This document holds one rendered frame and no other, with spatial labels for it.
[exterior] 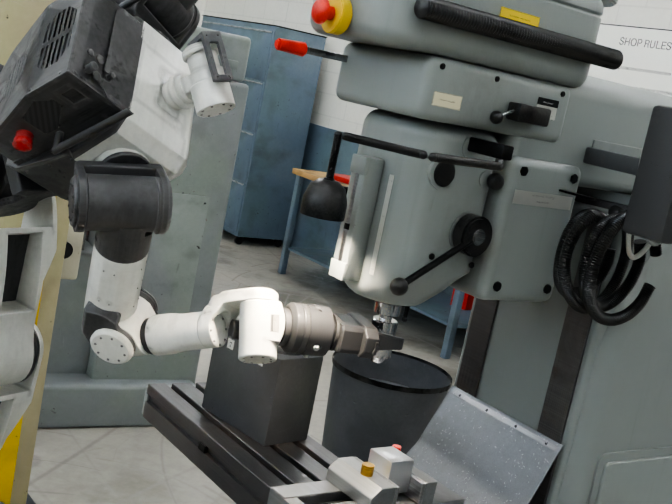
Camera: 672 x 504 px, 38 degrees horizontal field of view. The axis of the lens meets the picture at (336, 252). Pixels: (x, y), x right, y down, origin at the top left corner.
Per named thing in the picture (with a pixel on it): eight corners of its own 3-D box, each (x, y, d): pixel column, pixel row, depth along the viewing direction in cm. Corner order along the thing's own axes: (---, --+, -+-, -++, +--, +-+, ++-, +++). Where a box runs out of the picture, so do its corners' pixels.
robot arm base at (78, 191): (69, 253, 155) (76, 198, 147) (63, 198, 163) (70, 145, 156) (164, 254, 160) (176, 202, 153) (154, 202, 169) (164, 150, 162)
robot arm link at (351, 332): (384, 321, 168) (319, 314, 163) (372, 374, 169) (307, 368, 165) (358, 301, 179) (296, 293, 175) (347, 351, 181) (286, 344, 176)
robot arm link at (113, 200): (79, 263, 157) (89, 199, 148) (75, 224, 163) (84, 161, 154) (152, 264, 162) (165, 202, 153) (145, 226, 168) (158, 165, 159)
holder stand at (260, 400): (263, 447, 199) (281, 353, 196) (200, 406, 214) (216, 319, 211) (307, 440, 208) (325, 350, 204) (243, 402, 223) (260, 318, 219)
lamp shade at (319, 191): (291, 211, 156) (298, 172, 155) (315, 210, 162) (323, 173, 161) (328, 222, 152) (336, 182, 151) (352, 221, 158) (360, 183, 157)
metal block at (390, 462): (384, 495, 168) (392, 462, 167) (363, 479, 173) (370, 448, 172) (407, 492, 171) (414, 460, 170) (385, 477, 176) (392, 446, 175)
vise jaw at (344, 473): (368, 512, 162) (373, 489, 162) (325, 479, 172) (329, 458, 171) (395, 508, 166) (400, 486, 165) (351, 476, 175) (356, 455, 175)
